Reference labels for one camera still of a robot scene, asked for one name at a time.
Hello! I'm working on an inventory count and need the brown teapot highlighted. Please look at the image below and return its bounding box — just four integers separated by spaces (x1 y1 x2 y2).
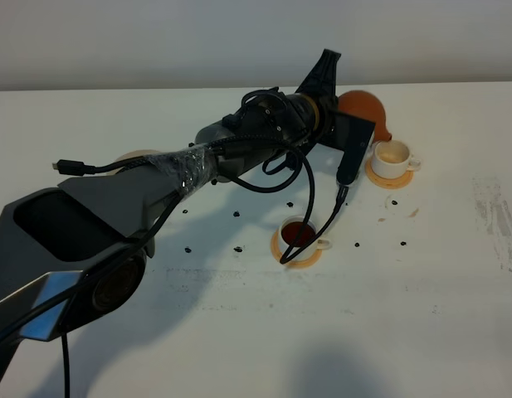
338 90 393 143

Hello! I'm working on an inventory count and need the orange coaster near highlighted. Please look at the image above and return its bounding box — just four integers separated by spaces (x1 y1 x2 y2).
270 229 323 269

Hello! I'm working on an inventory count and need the white teacup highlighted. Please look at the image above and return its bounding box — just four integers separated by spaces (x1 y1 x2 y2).
371 140 422 179
279 216 332 259

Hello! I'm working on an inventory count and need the white teacup near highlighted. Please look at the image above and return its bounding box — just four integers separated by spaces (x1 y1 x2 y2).
279 216 332 259

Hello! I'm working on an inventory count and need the beige round teapot mat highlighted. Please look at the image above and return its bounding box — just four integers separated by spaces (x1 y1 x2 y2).
115 149 158 162

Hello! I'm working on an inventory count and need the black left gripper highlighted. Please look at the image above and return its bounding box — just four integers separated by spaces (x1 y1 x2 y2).
295 49 341 148

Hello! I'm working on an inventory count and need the orange coaster far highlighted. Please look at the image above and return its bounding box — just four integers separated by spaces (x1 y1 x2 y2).
364 156 414 190

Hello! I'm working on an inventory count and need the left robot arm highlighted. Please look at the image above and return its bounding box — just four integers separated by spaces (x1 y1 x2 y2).
0 50 340 380

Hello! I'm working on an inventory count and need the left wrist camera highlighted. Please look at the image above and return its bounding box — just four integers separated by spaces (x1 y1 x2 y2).
333 112 375 186

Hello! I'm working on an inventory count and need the orange coaster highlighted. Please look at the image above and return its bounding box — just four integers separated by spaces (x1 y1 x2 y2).
270 229 323 269
364 156 414 190

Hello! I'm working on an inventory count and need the white teacup far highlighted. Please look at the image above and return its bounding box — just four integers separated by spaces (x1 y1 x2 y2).
371 140 422 179

